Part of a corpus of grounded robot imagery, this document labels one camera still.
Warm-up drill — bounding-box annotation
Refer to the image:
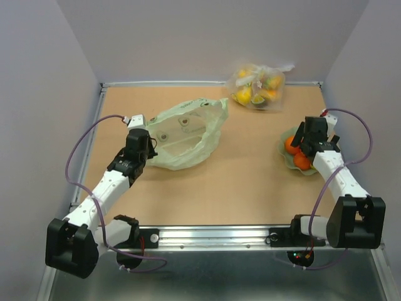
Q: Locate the orange fruit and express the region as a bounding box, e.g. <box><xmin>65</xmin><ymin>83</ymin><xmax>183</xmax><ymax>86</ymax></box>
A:
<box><xmin>293</xmin><ymin>152</ymin><xmax>311</xmax><ymax>171</ymax></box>
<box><xmin>284</xmin><ymin>135</ymin><xmax>301</xmax><ymax>156</ymax></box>

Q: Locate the green plastic bag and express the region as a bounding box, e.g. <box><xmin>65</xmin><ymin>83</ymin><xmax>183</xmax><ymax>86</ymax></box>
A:
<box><xmin>147</xmin><ymin>98</ymin><xmax>229</xmax><ymax>171</ymax></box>

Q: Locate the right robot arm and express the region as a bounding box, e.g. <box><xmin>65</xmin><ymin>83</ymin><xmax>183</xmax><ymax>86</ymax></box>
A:
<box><xmin>288</xmin><ymin>115</ymin><xmax>386</xmax><ymax>249</ymax></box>

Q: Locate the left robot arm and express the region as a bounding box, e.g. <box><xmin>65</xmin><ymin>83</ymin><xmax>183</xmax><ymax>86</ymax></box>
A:
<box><xmin>45</xmin><ymin>127</ymin><xmax>157</xmax><ymax>278</ymax></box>

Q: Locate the clear bag of fruit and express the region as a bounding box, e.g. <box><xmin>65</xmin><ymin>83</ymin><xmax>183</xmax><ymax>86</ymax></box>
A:
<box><xmin>225</xmin><ymin>64</ymin><xmax>294</xmax><ymax>111</ymax></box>

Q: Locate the green wavy bowl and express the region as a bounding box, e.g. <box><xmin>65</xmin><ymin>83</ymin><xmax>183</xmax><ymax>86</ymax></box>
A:
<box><xmin>278</xmin><ymin>127</ymin><xmax>317</xmax><ymax>176</ymax></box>

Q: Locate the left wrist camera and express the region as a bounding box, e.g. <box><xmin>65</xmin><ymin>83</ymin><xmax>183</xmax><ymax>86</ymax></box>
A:
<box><xmin>122</xmin><ymin>114</ymin><xmax>146</xmax><ymax>130</ymax></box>

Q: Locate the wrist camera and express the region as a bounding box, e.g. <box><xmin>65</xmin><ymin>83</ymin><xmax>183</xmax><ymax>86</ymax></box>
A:
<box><xmin>122</xmin><ymin>114</ymin><xmax>146</xmax><ymax>130</ymax></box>
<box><xmin>320</xmin><ymin>110</ymin><xmax>338</xmax><ymax>136</ymax></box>

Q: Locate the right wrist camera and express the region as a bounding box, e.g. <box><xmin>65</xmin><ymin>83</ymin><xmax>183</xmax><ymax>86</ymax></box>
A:
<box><xmin>320</xmin><ymin>110</ymin><xmax>338</xmax><ymax>136</ymax></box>

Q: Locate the aluminium front rail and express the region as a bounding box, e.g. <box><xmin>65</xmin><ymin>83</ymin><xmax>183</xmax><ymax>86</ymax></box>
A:
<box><xmin>49</xmin><ymin>223</ymin><xmax>385</xmax><ymax>252</ymax></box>

